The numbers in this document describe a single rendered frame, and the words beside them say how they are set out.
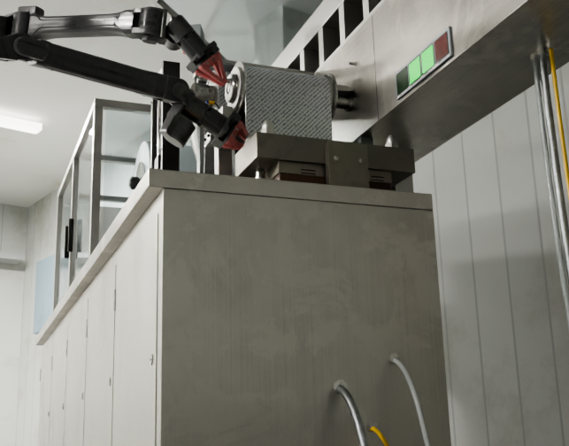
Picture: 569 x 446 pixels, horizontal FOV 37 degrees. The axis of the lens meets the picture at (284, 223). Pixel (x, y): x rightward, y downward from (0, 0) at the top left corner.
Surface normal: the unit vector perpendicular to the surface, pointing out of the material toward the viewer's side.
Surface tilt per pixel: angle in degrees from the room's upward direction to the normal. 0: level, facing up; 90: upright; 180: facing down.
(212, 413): 90
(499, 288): 90
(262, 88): 90
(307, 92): 90
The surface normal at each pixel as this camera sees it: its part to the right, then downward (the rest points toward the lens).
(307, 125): 0.35, -0.26
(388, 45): -0.94, -0.07
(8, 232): 0.60, -0.22
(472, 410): -0.80, -0.14
